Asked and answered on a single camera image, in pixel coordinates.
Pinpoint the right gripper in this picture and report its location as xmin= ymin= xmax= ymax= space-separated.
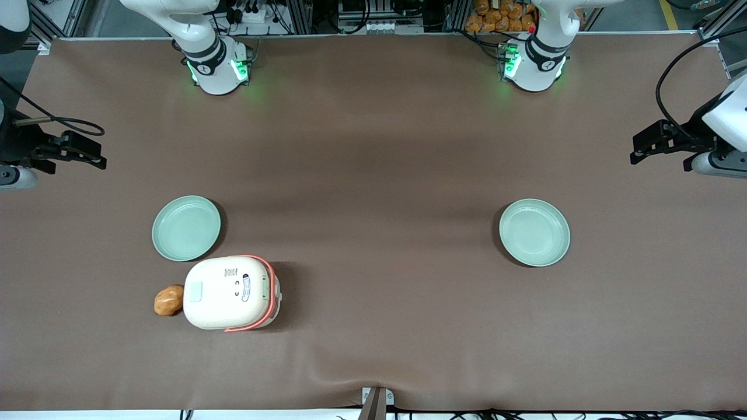
xmin=0 ymin=118 xmax=107 ymax=176

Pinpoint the pale green plate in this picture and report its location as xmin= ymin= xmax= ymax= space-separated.
xmin=499 ymin=199 xmax=571 ymax=268
xmin=152 ymin=195 xmax=222 ymax=262

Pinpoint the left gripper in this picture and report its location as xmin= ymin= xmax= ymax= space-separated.
xmin=630 ymin=76 xmax=747 ymax=171

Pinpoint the brown bread roll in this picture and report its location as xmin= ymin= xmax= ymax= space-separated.
xmin=154 ymin=284 xmax=186 ymax=317

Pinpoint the white rice cooker orange handle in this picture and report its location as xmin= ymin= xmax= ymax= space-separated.
xmin=183 ymin=255 xmax=282 ymax=333

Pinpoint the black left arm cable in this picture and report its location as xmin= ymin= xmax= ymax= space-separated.
xmin=655 ymin=26 xmax=747 ymax=146

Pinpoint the orange items box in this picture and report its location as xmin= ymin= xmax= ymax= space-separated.
xmin=465 ymin=0 xmax=536 ymax=34

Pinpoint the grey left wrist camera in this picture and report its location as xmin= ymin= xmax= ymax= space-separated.
xmin=684 ymin=150 xmax=747 ymax=179

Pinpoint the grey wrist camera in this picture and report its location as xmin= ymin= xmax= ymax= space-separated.
xmin=0 ymin=165 xmax=39 ymax=191
xmin=684 ymin=150 xmax=747 ymax=179

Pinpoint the white power strip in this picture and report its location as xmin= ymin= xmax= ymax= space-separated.
xmin=231 ymin=3 xmax=278 ymax=27

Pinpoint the brown table mat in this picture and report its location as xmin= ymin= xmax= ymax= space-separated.
xmin=0 ymin=32 xmax=747 ymax=412

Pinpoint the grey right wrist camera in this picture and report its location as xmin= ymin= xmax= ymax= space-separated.
xmin=0 ymin=165 xmax=39 ymax=191

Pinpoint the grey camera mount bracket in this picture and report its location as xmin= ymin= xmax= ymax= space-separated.
xmin=361 ymin=386 xmax=395 ymax=420

